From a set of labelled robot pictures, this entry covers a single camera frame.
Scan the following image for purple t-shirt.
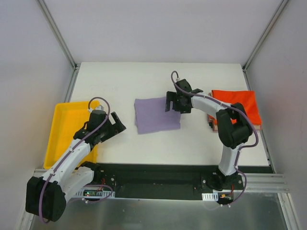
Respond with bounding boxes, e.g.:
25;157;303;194
134;97;181;135

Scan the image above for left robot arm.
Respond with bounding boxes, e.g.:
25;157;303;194
25;109;126;223

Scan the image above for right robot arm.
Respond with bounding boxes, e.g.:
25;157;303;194
165;79;255;191

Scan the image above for yellow plastic tray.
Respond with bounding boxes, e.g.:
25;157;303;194
43;101;90;170

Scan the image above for folded beige t-shirt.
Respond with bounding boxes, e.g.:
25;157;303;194
207;92;262;133

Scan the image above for folded orange t-shirt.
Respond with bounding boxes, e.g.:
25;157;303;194
210;90;262;129

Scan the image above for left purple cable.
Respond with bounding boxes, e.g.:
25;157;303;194
38;96;113;224

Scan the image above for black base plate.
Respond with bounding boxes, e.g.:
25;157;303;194
73;162;243;200

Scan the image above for left aluminium frame post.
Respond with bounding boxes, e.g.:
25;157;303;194
37;0;81;71

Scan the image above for aluminium frame post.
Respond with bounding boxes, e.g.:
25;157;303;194
242;0;290;73
37;0;81;71

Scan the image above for left white cable duct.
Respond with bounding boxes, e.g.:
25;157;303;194
73;189;115;199

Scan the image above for white cable duct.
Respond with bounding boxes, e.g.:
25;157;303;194
73;189;115;199
201;193;219;202

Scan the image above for right white cable duct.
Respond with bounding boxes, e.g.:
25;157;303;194
201;193;219;202

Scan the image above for right aluminium frame post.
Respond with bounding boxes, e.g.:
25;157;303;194
242;0;290;73

